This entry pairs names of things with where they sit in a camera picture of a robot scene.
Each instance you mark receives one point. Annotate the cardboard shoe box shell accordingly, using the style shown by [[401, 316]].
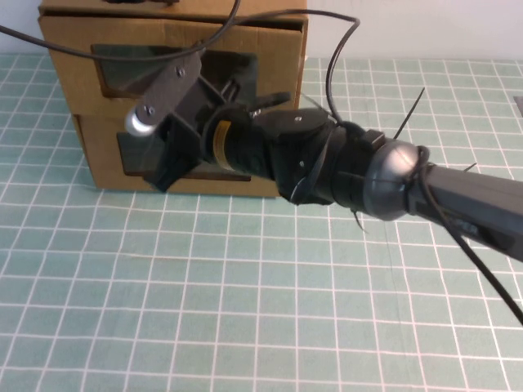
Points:
[[265, 8]]

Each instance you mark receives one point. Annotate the dark grey flat object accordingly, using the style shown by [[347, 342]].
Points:
[[519, 108]]

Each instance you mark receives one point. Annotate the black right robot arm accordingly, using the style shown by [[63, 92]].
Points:
[[470, 192]]

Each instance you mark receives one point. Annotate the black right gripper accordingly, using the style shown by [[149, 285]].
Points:
[[196, 114]]

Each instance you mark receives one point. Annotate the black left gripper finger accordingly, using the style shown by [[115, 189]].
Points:
[[120, 1], [169, 2]]

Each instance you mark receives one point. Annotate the cardboard drawer with window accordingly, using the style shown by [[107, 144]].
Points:
[[278, 73]]

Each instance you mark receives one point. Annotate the black zip tie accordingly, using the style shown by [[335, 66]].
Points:
[[409, 113], [358, 220]]

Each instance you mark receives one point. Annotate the cardboard shoe box with window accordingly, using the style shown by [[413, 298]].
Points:
[[98, 163]]

